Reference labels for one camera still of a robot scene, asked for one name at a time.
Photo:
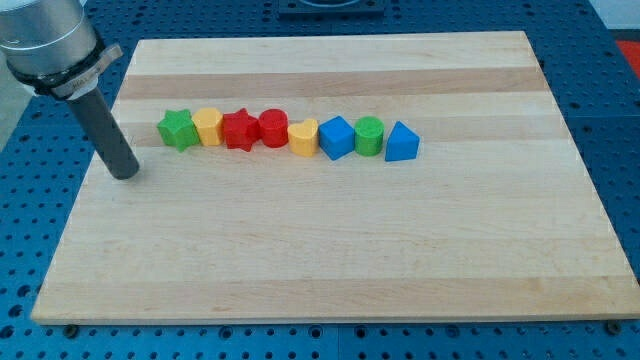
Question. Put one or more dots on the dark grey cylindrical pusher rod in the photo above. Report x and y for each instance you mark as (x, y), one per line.
(98, 123)

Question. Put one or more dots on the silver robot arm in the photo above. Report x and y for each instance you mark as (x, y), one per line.
(52, 48)

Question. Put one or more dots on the green star block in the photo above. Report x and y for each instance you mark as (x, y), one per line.
(177, 129)

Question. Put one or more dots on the yellow hexagon block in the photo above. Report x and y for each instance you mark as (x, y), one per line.
(209, 126)

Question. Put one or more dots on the red star block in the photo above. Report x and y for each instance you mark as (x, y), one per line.
(241, 130)

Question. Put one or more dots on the red cylinder block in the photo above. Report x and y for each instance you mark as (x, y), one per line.
(273, 125)

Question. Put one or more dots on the yellow heart block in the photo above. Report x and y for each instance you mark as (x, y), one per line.
(303, 138)

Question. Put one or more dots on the blue cube block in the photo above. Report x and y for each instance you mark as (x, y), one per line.
(336, 137)

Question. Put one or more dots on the green cylinder block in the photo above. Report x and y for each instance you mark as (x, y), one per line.
(369, 132)

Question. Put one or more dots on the blue triangle block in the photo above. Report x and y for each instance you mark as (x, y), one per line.
(402, 143)

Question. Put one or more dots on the wooden board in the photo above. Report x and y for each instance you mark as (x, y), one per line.
(496, 219)

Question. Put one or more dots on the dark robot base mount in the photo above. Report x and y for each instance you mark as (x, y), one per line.
(329, 8)

